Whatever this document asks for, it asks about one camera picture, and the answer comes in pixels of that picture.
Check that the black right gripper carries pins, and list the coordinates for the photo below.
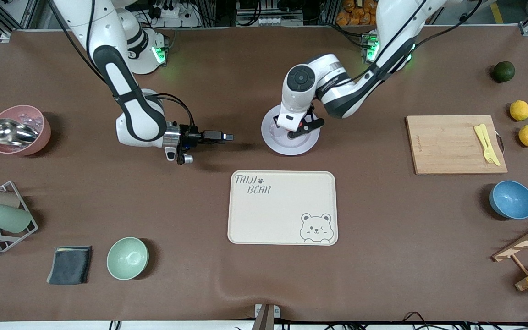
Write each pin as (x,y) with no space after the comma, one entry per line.
(192,136)

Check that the mint green cup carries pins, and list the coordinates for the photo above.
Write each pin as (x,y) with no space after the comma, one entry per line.
(7,218)

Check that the white power strip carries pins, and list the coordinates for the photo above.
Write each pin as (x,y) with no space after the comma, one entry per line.
(174,13)

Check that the wooden cup stand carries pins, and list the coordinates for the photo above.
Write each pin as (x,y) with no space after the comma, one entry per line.
(527,240)

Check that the cream bear print tray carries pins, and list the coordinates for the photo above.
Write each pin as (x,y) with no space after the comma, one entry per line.
(273,215)

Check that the pink bowl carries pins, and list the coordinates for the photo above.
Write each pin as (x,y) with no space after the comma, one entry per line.
(39,142)

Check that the light green bowl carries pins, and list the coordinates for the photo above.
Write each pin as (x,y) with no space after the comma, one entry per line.
(127,259)

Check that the dark grey folded cloth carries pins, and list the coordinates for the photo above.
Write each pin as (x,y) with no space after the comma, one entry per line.
(69,266)

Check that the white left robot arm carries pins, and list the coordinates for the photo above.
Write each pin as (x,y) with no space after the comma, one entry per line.
(337,87)

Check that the wooden cutting board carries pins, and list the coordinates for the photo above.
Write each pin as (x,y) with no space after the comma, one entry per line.
(452,146)

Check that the white round plate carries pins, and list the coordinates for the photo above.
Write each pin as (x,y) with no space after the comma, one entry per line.
(300,146)

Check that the blue bowl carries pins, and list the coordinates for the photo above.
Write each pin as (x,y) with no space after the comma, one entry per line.
(512,200)

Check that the yellow plastic knife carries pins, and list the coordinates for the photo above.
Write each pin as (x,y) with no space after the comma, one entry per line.
(487,137)

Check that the metal table edge bracket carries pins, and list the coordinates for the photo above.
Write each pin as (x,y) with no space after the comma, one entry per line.
(266,316)

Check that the metal scoop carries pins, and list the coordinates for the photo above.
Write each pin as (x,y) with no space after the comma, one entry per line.
(9,131)

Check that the pile of orange fruits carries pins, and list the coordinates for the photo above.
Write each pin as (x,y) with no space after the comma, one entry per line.
(360,13)

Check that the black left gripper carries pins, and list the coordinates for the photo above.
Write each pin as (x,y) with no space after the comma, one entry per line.
(275,119)

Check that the dark green avocado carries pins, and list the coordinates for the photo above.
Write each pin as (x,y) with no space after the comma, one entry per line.
(503,72)

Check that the yellow plastic fork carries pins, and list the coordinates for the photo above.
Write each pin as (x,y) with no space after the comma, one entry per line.
(486,149)

